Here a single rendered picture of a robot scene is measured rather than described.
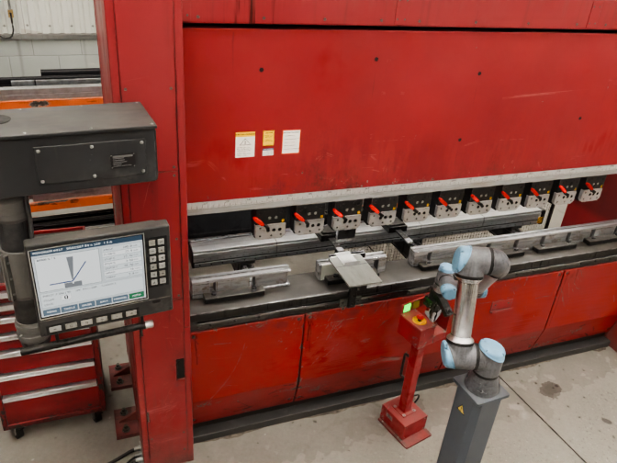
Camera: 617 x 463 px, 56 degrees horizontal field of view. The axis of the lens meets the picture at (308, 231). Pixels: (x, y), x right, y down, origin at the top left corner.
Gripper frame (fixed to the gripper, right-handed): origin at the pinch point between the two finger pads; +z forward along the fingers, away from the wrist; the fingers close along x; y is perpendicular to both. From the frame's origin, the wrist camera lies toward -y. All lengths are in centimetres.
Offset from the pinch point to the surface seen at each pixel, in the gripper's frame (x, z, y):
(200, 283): 104, -17, 59
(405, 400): 8, 53, -4
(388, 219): 10, -44, 38
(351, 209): 32, -51, 44
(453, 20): -4, -142, 42
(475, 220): -73, -19, 45
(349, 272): 38, -23, 30
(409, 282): -0.1, -10.4, 21.7
